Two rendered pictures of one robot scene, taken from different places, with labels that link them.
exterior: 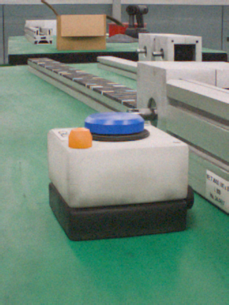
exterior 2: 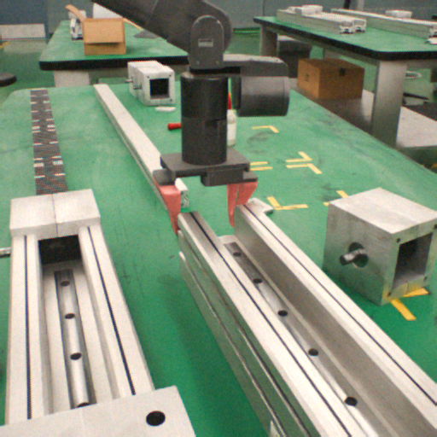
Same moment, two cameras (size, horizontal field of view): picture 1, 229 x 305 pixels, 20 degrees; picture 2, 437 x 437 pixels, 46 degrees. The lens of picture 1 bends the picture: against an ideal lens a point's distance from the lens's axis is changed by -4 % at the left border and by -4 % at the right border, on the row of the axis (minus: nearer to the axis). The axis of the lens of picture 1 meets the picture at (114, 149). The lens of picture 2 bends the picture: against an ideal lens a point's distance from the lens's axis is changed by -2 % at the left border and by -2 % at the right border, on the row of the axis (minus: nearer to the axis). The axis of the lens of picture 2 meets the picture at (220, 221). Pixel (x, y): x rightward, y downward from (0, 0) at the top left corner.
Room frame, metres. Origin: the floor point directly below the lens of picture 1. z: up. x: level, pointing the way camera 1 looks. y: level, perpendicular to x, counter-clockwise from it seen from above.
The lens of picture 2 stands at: (0.06, -0.24, 1.12)
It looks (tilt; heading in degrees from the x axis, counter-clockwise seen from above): 26 degrees down; 356
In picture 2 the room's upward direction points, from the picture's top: straight up
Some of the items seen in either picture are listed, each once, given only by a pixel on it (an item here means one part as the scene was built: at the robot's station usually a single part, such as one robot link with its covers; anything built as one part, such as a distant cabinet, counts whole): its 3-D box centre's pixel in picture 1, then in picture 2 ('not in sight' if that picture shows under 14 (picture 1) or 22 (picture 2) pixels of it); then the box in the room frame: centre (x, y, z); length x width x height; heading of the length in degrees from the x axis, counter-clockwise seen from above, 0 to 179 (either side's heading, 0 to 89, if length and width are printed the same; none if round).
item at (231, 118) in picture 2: not in sight; (227, 118); (1.17, -0.33, 0.84); 0.04 x 0.04 x 0.12
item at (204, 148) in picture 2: not in sight; (204, 143); (0.68, -0.26, 0.93); 0.10 x 0.07 x 0.07; 105
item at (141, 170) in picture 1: (126, 175); not in sight; (0.44, -0.01, 0.81); 0.10 x 0.08 x 0.06; 105
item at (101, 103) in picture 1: (69, 81); not in sight; (1.25, 0.08, 0.79); 0.96 x 0.04 x 0.03; 15
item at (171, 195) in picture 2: not in sight; (185, 199); (0.68, -0.24, 0.86); 0.07 x 0.07 x 0.09; 15
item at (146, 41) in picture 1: (155, 51); (142, 79); (1.73, -0.11, 0.83); 0.11 x 0.10 x 0.10; 106
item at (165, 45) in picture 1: (173, 54); (152, 85); (1.62, -0.15, 0.83); 0.11 x 0.10 x 0.10; 104
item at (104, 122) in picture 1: (114, 129); not in sight; (0.44, 0.00, 0.84); 0.04 x 0.04 x 0.02
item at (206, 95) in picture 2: not in sight; (209, 95); (0.68, -0.27, 0.99); 0.07 x 0.06 x 0.07; 93
